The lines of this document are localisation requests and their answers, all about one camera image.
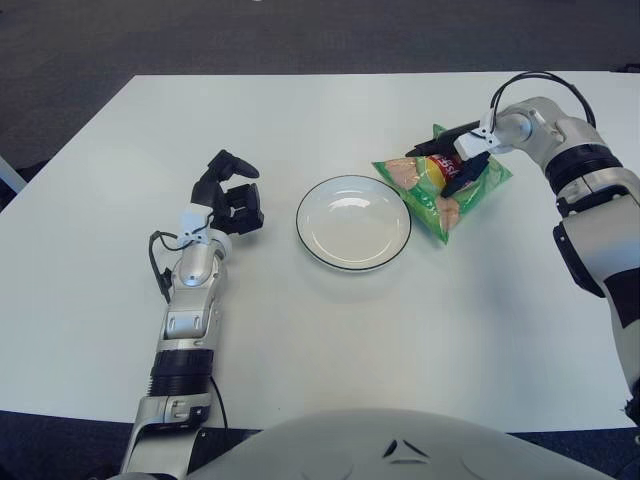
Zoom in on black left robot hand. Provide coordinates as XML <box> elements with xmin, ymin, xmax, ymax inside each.
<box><xmin>192</xmin><ymin>148</ymin><xmax>266</xmax><ymax>236</ymax></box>

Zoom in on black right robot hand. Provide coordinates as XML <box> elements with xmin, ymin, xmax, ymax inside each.
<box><xmin>404</xmin><ymin>121</ymin><xmax>494</xmax><ymax>197</ymax></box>

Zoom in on green potato chip bag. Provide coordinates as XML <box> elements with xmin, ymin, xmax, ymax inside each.
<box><xmin>371</xmin><ymin>123</ymin><xmax>515</xmax><ymax>246</ymax></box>

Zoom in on white plate with black rim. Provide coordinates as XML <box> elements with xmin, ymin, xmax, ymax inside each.
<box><xmin>294</xmin><ymin>174</ymin><xmax>414</xmax><ymax>274</ymax></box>

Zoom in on white table leg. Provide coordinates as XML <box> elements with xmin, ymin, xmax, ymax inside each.
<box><xmin>0</xmin><ymin>154</ymin><xmax>27</xmax><ymax>194</ymax></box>

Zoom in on grey robot torso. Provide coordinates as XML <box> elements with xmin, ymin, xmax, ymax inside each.
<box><xmin>107</xmin><ymin>407</ymin><xmax>640</xmax><ymax>480</ymax></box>

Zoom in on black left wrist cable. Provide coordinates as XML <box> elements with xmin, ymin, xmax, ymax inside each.
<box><xmin>148</xmin><ymin>228</ymin><xmax>190</xmax><ymax>301</ymax></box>

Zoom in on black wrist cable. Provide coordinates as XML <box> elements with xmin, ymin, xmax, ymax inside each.
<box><xmin>148</xmin><ymin>228</ymin><xmax>190</xmax><ymax>301</ymax></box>
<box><xmin>490</xmin><ymin>72</ymin><xmax>597</xmax><ymax>132</ymax></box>

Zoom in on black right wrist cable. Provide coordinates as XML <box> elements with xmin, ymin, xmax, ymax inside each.
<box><xmin>490</xmin><ymin>72</ymin><xmax>597</xmax><ymax>132</ymax></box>

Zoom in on black left elbow cable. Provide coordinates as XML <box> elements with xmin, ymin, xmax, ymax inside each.
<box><xmin>208</xmin><ymin>374</ymin><xmax>230</xmax><ymax>431</ymax></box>

